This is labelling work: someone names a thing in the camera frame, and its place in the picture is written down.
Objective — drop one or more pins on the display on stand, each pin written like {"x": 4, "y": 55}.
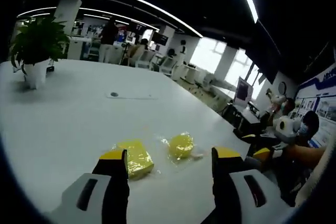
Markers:
{"x": 242, "y": 91}

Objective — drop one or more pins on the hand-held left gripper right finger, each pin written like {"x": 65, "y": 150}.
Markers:
{"x": 225, "y": 184}

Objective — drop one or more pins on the white counter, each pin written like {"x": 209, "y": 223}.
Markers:
{"x": 78, "y": 48}

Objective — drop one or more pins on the square yellow silicone block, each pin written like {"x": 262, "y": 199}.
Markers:
{"x": 137, "y": 161}

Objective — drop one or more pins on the white square pillar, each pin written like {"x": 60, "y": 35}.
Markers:
{"x": 67, "y": 24}

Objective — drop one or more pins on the white mesh office chair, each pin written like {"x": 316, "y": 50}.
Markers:
{"x": 145, "y": 58}
{"x": 168, "y": 65}

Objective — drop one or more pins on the black hanging screen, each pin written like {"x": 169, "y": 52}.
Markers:
{"x": 265, "y": 53}

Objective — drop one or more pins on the round wall clock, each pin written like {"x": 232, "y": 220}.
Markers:
{"x": 281, "y": 87}

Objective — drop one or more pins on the small black desk item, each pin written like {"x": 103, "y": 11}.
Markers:
{"x": 50, "y": 68}

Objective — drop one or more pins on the blue white wall poster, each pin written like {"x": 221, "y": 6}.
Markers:
{"x": 323, "y": 98}

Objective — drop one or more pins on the green plant in white pot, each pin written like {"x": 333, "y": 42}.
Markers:
{"x": 39, "y": 40}

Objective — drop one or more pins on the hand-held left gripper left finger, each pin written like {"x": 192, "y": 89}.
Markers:
{"x": 115, "y": 182}

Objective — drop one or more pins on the large bright window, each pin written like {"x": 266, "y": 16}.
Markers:
{"x": 207, "y": 56}

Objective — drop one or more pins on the round yellow silicone block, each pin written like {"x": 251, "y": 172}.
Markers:
{"x": 181, "y": 146}

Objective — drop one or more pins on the dark display screen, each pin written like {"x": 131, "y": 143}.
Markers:
{"x": 160, "y": 39}
{"x": 136, "y": 29}

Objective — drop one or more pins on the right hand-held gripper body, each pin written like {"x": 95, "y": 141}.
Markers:
{"x": 288, "y": 132}

